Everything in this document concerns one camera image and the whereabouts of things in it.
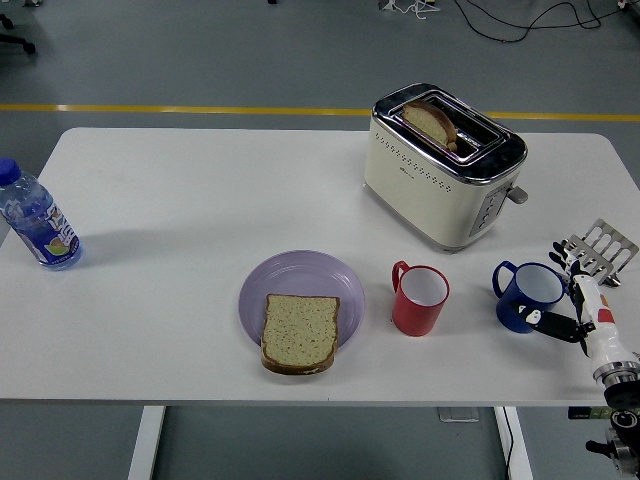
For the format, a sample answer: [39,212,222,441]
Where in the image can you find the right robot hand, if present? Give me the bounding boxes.
[515,239,630,372]

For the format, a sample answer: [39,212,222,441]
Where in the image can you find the blue enamel cup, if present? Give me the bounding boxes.
[492,260,570,335]

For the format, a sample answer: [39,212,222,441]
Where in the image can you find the red enamel cup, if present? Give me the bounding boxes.
[391,259,451,338]

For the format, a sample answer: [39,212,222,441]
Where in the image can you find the rounded bread slice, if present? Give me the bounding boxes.
[402,99,459,152]

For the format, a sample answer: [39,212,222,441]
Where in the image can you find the square bread slice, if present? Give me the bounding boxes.
[260,293,342,376]

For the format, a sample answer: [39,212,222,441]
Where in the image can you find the silver metal toast rack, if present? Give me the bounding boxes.
[559,218,640,288]

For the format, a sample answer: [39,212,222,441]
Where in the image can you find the white table leg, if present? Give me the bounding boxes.
[127,405,167,480]
[493,405,534,480]

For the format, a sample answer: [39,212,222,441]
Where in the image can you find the cream and chrome toaster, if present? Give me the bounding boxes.
[363,82,530,255]

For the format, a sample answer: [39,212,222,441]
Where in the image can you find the purple round plate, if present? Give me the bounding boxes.
[238,249,366,357]

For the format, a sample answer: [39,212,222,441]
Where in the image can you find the yellow floor tape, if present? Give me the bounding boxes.
[0,103,640,123]

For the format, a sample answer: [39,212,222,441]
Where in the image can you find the blue-capped drink bottle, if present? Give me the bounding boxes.
[0,157,84,272]

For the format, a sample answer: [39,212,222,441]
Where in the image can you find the black chair base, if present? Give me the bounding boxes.
[0,12,37,55]

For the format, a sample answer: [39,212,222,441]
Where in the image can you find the thin black hanging cable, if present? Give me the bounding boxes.
[499,407,517,480]

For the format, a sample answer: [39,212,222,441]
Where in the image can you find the grey under-table bracket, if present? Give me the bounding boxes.
[437,407,481,424]

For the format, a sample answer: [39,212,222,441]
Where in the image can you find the black floor cable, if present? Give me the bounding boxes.
[452,0,640,45]

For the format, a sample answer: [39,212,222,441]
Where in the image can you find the white floor cables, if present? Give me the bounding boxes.
[378,0,442,22]

